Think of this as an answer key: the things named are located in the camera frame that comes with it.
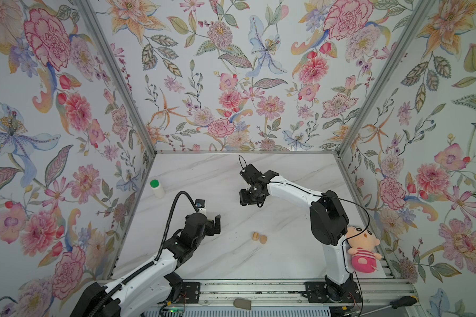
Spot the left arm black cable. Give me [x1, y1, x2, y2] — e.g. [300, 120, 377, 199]
[86, 190, 201, 317]

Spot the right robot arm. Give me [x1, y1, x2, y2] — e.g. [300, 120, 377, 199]
[239, 165, 354, 301]

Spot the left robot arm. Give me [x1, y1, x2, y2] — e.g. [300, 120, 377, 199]
[70, 212, 221, 316]

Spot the black handled screwdriver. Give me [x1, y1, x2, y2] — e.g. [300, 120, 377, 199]
[358, 296, 418, 316]

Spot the pink plush doll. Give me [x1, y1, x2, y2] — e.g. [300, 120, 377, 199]
[346, 226, 382, 273]

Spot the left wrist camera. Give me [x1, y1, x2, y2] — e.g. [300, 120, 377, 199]
[195, 199, 207, 216]

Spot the grey oval object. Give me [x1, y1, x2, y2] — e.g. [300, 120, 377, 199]
[233, 298, 252, 310]

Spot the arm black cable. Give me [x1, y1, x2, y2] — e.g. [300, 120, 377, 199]
[86, 190, 201, 317]
[237, 155, 372, 317]

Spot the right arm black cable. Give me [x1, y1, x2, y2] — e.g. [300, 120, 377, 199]
[237, 155, 372, 317]

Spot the white bottle green cap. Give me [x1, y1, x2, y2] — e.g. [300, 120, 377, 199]
[149, 179, 165, 199]

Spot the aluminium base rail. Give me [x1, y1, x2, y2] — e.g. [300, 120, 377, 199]
[81, 278, 421, 308]

